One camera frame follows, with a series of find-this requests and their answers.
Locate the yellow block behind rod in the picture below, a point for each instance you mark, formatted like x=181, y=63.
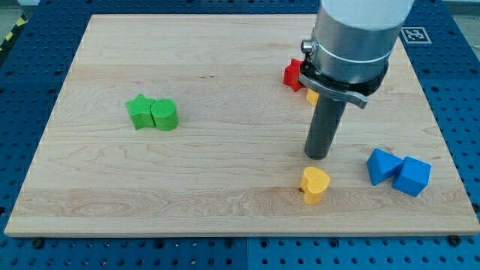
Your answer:
x=312, y=97

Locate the green cylinder block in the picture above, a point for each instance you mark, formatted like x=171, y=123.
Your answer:
x=164, y=114

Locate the blue cube block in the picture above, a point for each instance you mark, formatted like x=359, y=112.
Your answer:
x=413, y=176

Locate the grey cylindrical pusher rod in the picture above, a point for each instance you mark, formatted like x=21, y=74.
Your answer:
x=323, y=126

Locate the yellow heart block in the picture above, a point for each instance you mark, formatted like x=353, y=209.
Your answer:
x=314, y=183

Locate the black yellow hazard tape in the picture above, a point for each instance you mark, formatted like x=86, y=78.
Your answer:
x=14, y=34

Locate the light wooden board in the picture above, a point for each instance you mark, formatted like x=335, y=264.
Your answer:
x=233, y=165

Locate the red star block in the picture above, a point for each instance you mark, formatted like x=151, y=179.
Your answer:
x=291, y=75

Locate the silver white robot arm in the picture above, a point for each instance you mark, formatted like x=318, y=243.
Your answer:
x=347, y=55

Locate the white fiducial marker tag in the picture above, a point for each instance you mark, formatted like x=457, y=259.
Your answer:
x=415, y=35

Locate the blue triangular prism block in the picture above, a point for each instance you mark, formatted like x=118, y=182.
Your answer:
x=382, y=165

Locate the green star block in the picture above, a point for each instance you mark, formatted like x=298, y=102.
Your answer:
x=139, y=110

